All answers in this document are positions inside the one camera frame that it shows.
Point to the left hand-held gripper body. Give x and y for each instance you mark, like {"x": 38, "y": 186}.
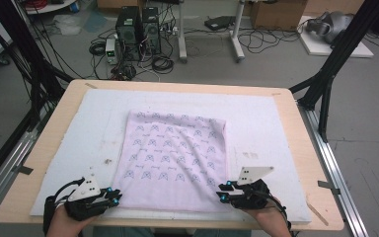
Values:
{"x": 85, "y": 205}

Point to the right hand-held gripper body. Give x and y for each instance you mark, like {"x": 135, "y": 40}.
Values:
{"x": 251, "y": 196}

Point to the pale pink towel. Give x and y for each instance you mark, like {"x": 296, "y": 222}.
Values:
{"x": 171, "y": 158}

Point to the person's left hand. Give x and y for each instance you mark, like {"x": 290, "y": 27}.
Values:
{"x": 64, "y": 225}

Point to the person's right hand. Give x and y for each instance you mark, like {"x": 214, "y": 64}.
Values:
{"x": 271, "y": 220}

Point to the white grid mat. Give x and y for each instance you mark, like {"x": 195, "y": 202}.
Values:
{"x": 260, "y": 138}

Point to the thin wooden stick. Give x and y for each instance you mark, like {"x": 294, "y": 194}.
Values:
{"x": 317, "y": 213}

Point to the black tape piece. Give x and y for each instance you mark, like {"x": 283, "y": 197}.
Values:
{"x": 24, "y": 170}

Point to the grey tape piece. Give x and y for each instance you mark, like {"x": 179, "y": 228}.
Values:
{"x": 327, "y": 186}

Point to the white power supply unit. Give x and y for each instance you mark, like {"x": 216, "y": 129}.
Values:
{"x": 112, "y": 51}

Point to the white stand leg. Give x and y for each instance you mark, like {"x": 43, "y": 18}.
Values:
{"x": 237, "y": 39}
{"x": 182, "y": 36}

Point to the white floor board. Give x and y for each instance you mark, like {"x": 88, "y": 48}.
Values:
{"x": 319, "y": 49}

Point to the black computer tower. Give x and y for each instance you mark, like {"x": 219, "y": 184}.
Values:
{"x": 151, "y": 31}
{"x": 128, "y": 29}

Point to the black flat box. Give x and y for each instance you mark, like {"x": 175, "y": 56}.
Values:
{"x": 218, "y": 22}

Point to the clear plastic sheet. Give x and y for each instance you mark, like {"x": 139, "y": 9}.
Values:
{"x": 67, "y": 25}

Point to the large cardboard box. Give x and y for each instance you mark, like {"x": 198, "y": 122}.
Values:
{"x": 278, "y": 15}

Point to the blue roll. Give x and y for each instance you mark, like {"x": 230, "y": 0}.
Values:
{"x": 74, "y": 7}

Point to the low cardboard box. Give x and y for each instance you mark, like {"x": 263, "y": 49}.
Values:
{"x": 118, "y": 3}

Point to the grey rounded device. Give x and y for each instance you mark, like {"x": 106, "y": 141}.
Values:
{"x": 332, "y": 24}

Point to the white round table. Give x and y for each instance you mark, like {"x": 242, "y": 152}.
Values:
{"x": 49, "y": 7}

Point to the aluminium rail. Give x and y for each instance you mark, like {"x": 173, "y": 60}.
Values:
{"x": 13, "y": 154}
{"x": 335, "y": 174}

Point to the black metal frame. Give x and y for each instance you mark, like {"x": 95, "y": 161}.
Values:
{"x": 339, "y": 56}
{"x": 26, "y": 49}

